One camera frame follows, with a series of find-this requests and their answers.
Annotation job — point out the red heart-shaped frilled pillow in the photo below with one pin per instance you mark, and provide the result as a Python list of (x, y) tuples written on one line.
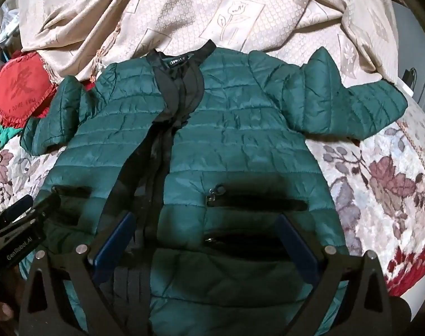
[(20, 87)]

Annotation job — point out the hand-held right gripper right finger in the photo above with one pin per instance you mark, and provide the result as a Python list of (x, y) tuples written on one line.
[(297, 248)]

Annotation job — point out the clear plastic bag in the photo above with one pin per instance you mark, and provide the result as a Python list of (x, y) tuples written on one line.
[(8, 28)]

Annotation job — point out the black plug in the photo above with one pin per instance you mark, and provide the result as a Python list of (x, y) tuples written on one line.
[(410, 76)]

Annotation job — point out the beige patterned cloth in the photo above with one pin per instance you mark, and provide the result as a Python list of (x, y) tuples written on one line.
[(198, 10)]

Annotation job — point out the red striped blanket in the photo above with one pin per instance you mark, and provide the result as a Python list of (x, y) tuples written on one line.
[(87, 85)]

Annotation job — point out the green quilted puffer jacket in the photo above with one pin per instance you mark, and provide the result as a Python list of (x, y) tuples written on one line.
[(233, 129)]

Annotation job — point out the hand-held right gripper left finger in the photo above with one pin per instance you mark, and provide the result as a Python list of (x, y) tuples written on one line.
[(115, 243)]

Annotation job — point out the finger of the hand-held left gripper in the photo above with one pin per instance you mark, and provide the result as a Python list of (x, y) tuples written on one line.
[(23, 204), (48, 203)]

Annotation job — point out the floral quilted blanket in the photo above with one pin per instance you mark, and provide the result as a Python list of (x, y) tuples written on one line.
[(373, 182)]

